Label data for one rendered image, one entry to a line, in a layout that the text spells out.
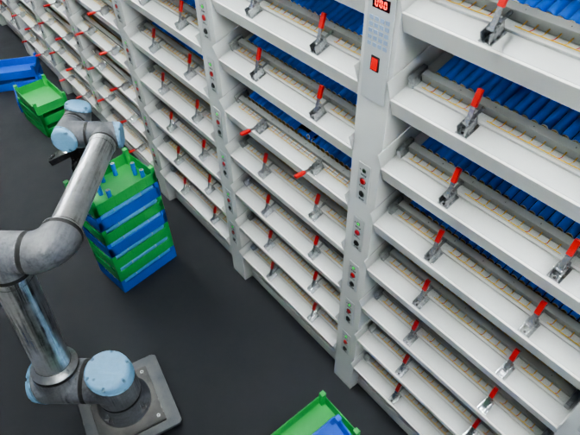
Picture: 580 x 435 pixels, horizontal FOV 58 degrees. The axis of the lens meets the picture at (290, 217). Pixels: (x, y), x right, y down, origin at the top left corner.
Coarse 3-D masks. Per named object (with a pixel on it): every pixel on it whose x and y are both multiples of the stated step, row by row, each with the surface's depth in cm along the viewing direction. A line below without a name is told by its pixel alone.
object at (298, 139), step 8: (248, 104) 171; (256, 112) 169; (264, 112) 167; (272, 120) 165; (280, 128) 162; (288, 128) 161; (280, 136) 162; (288, 136) 161; (296, 136) 158; (296, 144) 158; (304, 144) 156; (304, 152) 156; (312, 152) 153; (320, 152) 152; (328, 160) 150; (336, 168) 148; (344, 168) 147; (344, 176) 146; (344, 184) 146
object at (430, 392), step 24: (360, 336) 177; (384, 336) 176; (384, 360) 172; (408, 360) 170; (408, 384) 166; (432, 384) 164; (432, 408) 160; (456, 408) 158; (456, 432) 155; (480, 432) 152
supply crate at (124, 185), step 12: (120, 156) 223; (132, 156) 223; (108, 168) 222; (120, 168) 225; (144, 168) 221; (108, 180) 220; (120, 180) 219; (132, 180) 219; (144, 180) 214; (156, 180) 219; (120, 192) 207; (132, 192) 212; (96, 204) 210; (108, 204) 205; (96, 216) 203
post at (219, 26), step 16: (208, 0) 151; (208, 16) 156; (224, 16) 156; (224, 32) 160; (208, 48) 165; (208, 80) 176; (224, 80) 170; (224, 112) 177; (224, 128) 183; (240, 128) 186; (224, 144) 189; (224, 176) 204; (240, 176) 200; (224, 192) 212; (240, 208) 211; (240, 240) 223; (240, 256) 233; (240, 272) 243
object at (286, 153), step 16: (224, 96) 173; (240, 96) 175; (240, 112) 174; (272, 144) 162; (288, 144) 161; (288, 160) 158; (304, 160) 156; (304, 176) 157; (320, 176) 151; (336, 176) 149; (336, 192) 146
